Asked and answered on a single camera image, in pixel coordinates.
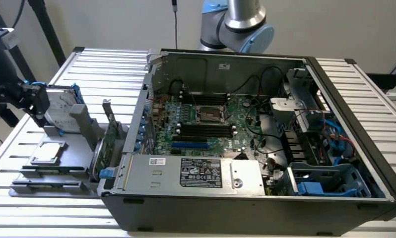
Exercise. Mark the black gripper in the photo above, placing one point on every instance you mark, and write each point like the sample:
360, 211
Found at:
9, 96

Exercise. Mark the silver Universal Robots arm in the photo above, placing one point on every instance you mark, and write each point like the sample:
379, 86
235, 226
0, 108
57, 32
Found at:
240, 15

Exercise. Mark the silver CPU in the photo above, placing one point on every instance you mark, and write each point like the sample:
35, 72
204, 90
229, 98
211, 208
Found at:
48, 151

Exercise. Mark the CPU socket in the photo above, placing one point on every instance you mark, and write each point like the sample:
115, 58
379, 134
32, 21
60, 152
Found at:
207, 114

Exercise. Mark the black stand pole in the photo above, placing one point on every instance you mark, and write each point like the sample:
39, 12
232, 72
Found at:
17, 57
47, 27

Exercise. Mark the hard disk with blue rails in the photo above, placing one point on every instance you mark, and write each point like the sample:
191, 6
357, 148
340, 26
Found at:
61, 106

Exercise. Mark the grey parts rack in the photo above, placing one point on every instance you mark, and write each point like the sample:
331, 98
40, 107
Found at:
68, 158

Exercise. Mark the green graphics card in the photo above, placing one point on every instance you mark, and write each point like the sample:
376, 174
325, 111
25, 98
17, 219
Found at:
107, 138

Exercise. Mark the blue case latch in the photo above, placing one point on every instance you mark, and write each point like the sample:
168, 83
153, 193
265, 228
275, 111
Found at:
105, 173

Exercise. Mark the white barcode sticker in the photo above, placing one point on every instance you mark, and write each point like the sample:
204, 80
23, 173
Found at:
157, 161

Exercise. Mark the short black expansion slot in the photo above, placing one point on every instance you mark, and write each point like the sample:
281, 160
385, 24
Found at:
176, 150

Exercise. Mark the silver power supply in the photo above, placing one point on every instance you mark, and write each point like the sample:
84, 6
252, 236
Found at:
164, 176

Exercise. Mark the long black expansion slot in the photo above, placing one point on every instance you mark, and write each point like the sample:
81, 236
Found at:
188, 139

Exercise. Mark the blue expansion slot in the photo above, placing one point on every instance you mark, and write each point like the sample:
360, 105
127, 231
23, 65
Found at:
188, 145

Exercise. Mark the black RAM slot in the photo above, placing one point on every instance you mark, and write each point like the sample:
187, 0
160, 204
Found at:
205, 131
204, 95
205, 134
205, 128
204, 100
205, 125

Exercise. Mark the black power supply label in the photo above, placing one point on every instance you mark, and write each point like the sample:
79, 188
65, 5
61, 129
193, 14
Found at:
200, 172

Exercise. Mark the small white case sticker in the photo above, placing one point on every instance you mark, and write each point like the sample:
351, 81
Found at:
224, 66

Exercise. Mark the green motherboard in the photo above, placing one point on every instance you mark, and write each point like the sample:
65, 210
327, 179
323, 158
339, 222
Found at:
240, 134

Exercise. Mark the black open PC case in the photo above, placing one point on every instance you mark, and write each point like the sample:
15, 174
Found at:
237, 213

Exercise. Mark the grey metal disk bay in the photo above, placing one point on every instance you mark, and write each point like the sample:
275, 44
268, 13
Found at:
300, 89

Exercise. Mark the black fan shroud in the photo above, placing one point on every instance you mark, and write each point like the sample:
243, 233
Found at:
304, 148

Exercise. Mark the blue plastic clip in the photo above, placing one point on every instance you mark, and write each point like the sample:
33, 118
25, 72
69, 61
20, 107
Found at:
311, 188

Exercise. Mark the blue-grey metal drive cage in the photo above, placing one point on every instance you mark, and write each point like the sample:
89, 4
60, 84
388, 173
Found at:
343, 178

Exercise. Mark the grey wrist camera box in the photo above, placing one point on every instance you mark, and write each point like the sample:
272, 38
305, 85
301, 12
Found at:
7, 37

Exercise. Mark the silver metal bracket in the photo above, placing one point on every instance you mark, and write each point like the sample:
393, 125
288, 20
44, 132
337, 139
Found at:
281, 105

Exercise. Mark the black bracket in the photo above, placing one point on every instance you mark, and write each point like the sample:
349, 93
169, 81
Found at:
381, 80

